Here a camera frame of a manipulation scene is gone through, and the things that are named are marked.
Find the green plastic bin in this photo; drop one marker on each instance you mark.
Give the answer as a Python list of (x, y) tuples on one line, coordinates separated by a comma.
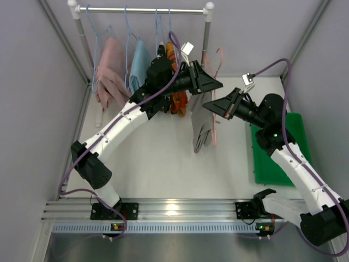
[(268, 172)]

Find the aluminium mounting rail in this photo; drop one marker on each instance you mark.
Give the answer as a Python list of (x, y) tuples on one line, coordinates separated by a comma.
[(148, 210)]

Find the white and silver clothes rack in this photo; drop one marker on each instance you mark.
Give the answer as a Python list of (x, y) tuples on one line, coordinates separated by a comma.
[(77, 10)]

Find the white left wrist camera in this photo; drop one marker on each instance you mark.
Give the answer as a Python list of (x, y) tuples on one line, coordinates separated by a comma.
[(185, 50)]

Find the black and white trousers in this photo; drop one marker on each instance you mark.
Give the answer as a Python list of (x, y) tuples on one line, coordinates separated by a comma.
[(161, 52)]

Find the light blue trousers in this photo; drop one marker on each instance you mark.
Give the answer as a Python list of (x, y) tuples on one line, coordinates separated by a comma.
[(140, 64)]

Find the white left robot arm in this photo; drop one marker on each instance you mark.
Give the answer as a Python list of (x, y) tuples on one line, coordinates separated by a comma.
[(161, 81)]

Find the pink trousers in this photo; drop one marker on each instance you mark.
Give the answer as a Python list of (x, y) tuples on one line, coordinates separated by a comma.
[(110, 75)]

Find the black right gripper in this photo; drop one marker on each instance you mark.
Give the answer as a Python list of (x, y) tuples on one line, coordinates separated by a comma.
[(233, 103)]

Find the orange camouflage trousers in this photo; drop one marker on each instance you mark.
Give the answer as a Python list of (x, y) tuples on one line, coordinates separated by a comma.
[(179, 100)]

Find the grey slotted cable duct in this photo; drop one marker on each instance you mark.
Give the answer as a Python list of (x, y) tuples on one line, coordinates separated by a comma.
[(154, 227)]

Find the blue hanger of black trousers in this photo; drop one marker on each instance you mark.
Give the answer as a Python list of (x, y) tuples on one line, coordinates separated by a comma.
[(158, 30)]

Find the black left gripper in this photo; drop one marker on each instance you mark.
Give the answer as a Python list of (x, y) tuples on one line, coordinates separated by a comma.
[(194, 78)]

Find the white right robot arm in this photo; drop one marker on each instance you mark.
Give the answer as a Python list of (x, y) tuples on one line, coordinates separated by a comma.
[(325, 215)]

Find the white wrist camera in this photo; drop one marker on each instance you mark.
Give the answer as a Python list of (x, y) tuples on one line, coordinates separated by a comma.
[(185, 50), (248, 80)]

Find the blue hanger of orange trousers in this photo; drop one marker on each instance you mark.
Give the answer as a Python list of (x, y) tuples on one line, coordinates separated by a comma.
[(175, 47)]

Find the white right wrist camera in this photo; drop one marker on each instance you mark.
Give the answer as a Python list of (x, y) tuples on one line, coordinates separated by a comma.
[(248, 80)]

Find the grey trousers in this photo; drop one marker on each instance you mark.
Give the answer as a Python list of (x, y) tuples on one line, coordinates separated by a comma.
[(201, 119)]

